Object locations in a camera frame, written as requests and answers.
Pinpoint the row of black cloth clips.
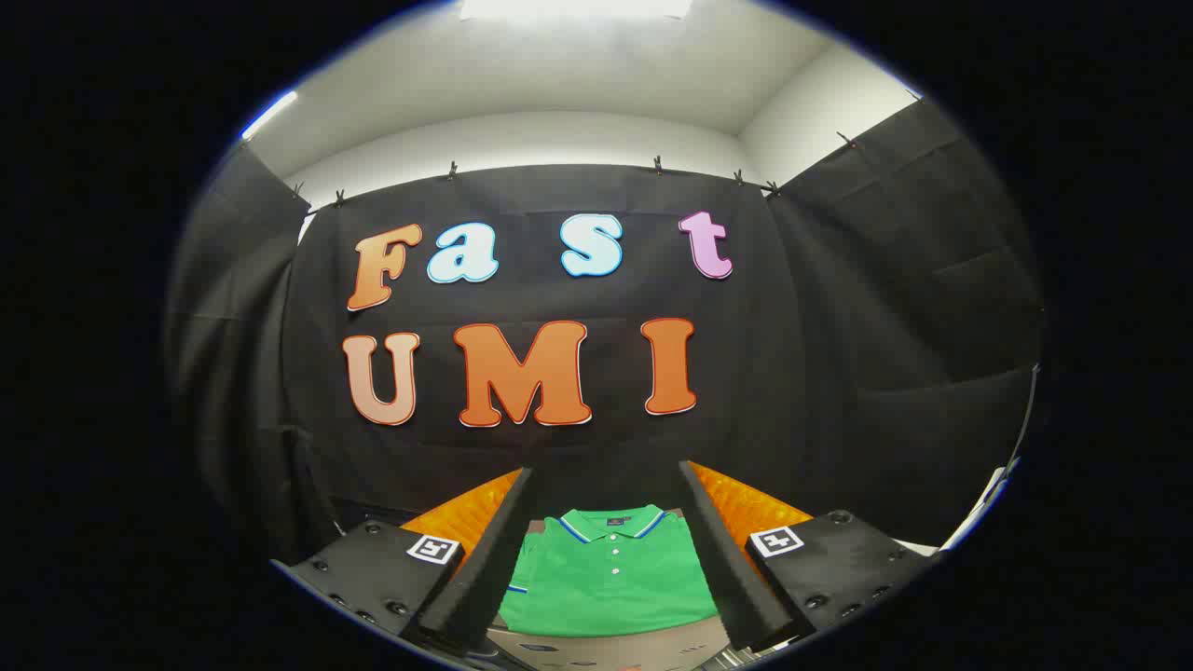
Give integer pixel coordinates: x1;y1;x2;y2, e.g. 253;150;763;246
291;130;858;208

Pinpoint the green polo shirt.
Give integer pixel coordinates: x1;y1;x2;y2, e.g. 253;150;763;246
499;504;720;638

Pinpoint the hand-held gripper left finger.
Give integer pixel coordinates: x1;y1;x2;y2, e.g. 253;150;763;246
272;466;537;655

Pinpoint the black backdrop cloth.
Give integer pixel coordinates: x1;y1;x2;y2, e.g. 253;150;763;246
166;98;1043;560

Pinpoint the white board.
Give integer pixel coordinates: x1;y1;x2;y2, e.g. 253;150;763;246
941;457;1022;553

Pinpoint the narrow ceiling light strip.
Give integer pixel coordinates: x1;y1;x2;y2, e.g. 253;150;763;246
240;89;299;141

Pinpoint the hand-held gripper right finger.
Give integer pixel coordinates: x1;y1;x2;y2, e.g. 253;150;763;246
678;459;940;655

